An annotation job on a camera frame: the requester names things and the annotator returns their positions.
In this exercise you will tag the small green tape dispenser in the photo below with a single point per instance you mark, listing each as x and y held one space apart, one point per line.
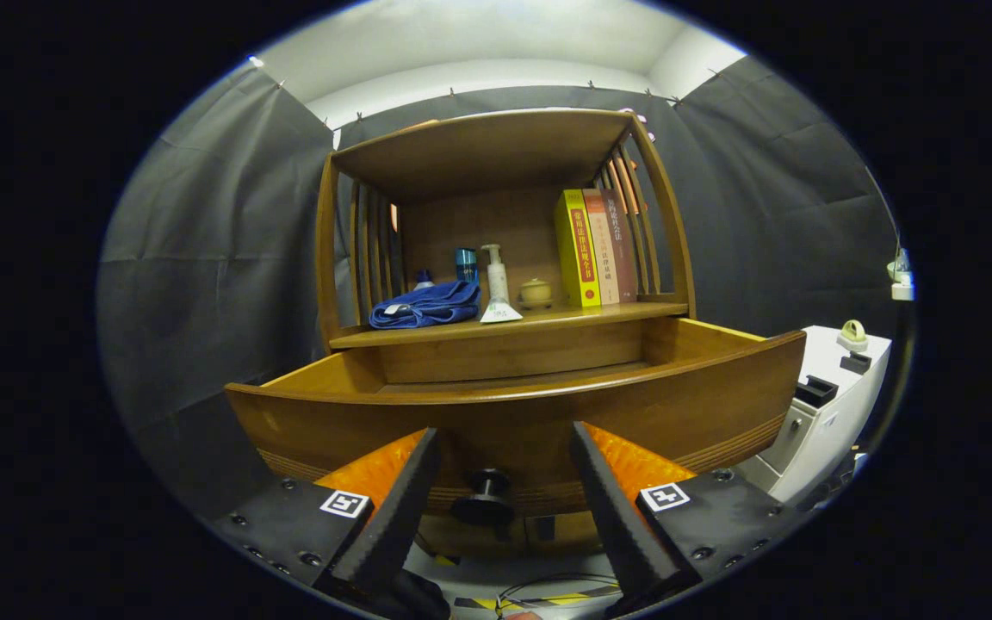
852 336

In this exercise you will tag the white pump bottle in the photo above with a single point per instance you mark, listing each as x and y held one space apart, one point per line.
496 271

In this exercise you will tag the wooden drawer with black knob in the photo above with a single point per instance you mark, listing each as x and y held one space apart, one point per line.
505 422

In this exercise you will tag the white and green tube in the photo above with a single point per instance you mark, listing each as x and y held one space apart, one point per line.
500 313

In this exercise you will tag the wooden countertop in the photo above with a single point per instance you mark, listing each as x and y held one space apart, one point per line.
582 315

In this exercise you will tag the wooden cabinet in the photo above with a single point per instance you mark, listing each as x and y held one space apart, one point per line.
479 151

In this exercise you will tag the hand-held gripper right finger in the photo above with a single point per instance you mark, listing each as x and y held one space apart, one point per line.
612 517

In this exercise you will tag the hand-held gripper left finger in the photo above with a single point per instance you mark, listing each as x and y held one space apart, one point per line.
393 517

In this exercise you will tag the dark red book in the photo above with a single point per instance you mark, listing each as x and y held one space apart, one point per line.
625 250

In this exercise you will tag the orange and white book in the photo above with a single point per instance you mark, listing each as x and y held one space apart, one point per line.
604 250

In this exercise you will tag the small black object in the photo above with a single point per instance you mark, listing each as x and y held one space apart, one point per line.
855 362

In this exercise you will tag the yellow book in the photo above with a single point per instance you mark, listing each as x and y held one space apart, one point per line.
572 250

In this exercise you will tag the small white device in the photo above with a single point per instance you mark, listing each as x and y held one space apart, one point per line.
901 280

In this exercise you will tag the beige lidded teacup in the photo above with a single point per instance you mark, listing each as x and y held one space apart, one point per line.
536 294

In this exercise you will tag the yellow black floor tape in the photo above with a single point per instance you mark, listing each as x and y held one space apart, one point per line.
565 598

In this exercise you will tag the white side cabinet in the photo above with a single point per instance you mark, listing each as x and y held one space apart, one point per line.
823 426

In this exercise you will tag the teal bottle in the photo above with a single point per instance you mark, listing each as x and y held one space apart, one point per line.
466 265

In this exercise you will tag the black tray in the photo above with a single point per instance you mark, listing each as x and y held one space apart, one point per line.
816 393

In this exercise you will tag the blue folded towel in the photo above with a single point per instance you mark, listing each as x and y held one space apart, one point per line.
427 306

